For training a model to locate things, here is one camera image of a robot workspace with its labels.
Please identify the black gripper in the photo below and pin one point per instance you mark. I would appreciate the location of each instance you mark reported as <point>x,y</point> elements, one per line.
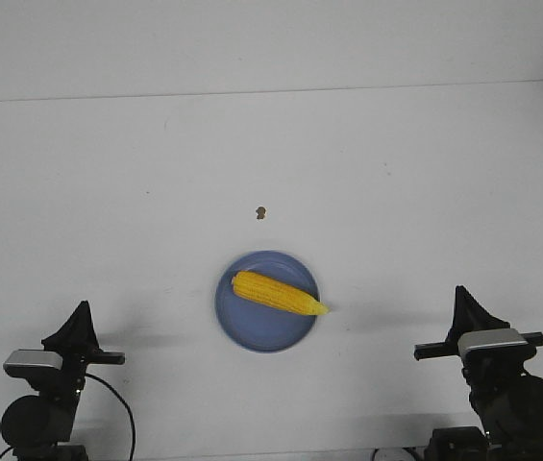
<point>469,315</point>
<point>73,338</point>

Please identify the blue round plate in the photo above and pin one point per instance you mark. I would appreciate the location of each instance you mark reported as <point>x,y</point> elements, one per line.
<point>253,326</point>

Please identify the yellow corn cob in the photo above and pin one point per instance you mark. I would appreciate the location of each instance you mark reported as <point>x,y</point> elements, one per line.
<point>257,288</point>

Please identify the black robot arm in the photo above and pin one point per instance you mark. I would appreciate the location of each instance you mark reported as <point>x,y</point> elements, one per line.
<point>39,426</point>
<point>507,399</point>

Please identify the small brown table stain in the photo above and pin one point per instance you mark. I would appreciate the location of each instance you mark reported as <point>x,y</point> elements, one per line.
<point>261,212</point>

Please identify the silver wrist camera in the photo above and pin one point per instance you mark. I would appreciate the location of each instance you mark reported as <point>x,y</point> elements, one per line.
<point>489,340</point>
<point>24,363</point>

